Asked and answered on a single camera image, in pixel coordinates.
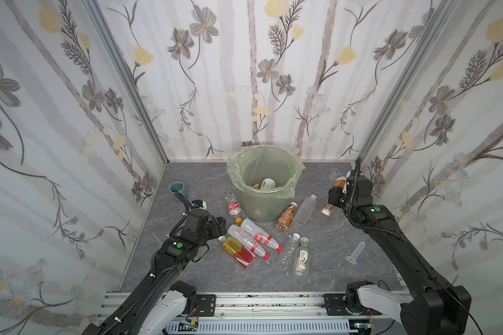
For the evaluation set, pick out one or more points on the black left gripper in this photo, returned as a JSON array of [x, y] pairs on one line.
[[217, 226]]

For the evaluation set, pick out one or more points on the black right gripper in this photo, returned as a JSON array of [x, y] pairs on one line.
[[339, 196]]

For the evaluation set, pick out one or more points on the brown swirl coffee bottle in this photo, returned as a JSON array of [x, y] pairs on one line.
[[335, 196]]

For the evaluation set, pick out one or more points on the yellow red label tea bottle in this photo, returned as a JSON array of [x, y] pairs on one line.
[[237, 251]]

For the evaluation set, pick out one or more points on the white label clear bottle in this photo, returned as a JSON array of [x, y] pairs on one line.
[[268, 184]]

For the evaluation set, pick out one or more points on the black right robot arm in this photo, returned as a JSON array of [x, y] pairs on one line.
[[402, 259]]

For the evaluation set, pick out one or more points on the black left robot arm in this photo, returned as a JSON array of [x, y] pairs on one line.
[[163, 268]]

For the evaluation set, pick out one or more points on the green mesh waste bin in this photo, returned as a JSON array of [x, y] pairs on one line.
[[262, 209]]

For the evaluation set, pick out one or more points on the green plastic bin liner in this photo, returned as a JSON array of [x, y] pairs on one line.
[[251, 165]]

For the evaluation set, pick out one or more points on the clear bottle red cap lower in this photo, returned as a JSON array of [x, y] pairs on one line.
[[248, 241]]

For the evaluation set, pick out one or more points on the clear bottle red cap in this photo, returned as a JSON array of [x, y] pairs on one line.
[[260, 235], [248, 241]]

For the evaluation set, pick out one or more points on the red label yellow cap bottle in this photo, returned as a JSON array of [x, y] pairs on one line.
[[234, 209]]

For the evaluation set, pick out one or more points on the clear plastic measuring cup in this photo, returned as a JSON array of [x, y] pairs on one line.
[[333, 174]]

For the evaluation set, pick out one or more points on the frosted clear square bottle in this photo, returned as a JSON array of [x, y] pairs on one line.
[[304, 212]]

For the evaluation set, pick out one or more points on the clear bottle red cap upper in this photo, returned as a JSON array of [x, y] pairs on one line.
[[260, 235]]

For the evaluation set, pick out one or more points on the orange brown coffee bottle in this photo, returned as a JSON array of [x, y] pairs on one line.
[[286, 217]]

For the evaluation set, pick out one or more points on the teal ceramic cup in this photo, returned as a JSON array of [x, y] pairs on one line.
[[178, 187]]

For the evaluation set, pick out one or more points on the clear crushed water bottle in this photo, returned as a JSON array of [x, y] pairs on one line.
[[287, 253]]

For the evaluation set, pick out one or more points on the green label water bottle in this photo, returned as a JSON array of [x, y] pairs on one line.
[[301, 257]]

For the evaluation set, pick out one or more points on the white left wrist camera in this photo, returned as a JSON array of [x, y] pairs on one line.
[[201, 204]]

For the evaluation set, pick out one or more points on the red handled scissors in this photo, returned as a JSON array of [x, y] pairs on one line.
[[157, 239]]

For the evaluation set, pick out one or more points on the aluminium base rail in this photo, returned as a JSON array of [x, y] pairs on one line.
[[269, 306]]

